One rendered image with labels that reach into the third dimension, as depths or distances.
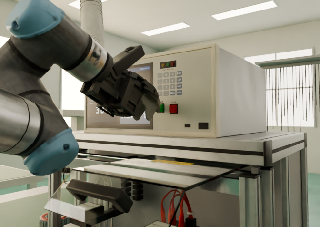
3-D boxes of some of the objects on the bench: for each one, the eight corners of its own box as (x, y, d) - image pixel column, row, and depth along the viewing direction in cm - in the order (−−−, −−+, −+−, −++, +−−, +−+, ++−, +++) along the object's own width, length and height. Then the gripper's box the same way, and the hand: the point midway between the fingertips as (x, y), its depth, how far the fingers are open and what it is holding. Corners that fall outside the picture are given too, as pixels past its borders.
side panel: (289, 304, 61) (286, 157, 63) (275, 298, 63) (272, 156, 64) (309, 254, 84) (306, 147, 85) (298, 251, 85) (296, 146, 87)
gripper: (69, 91, 52) (136, 134, 67) (102, 88, 47) (167, 136, 62) (85, 54, 55) (145, 103, 71) (117, 46, 50) (175, 102, 65)
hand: (155, 105), depth 66 cm, fingers closed
